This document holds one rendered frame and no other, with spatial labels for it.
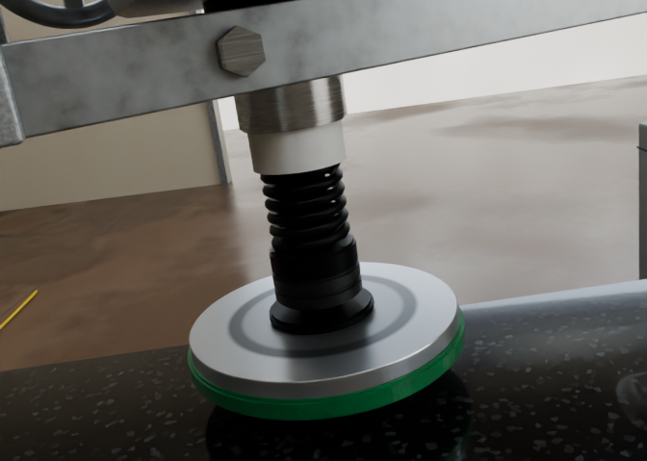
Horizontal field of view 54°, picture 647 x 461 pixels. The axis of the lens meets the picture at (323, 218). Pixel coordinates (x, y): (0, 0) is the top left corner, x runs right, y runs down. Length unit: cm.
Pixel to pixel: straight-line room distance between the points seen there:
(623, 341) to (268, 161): 32
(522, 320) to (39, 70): 44
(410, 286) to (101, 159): 529
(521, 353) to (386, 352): 15
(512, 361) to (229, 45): 33
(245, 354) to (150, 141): 514
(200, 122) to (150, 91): 505
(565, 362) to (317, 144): 26
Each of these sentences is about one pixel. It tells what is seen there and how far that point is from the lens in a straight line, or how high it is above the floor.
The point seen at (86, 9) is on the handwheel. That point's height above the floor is 114.
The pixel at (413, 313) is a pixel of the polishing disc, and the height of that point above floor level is 88.
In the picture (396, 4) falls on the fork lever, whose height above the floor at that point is 111.
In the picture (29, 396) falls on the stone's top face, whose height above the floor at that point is 83.
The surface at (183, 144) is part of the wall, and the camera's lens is 550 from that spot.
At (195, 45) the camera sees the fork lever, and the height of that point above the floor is 110.
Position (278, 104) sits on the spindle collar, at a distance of 43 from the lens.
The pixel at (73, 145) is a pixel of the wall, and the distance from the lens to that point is 582.
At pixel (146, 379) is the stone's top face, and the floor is 83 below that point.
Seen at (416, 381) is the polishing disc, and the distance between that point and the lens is 44.
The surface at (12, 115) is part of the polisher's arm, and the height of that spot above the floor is 108.
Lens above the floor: 109
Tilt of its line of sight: 16 degrees down
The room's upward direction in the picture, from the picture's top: 8 degrees counter-clockwise
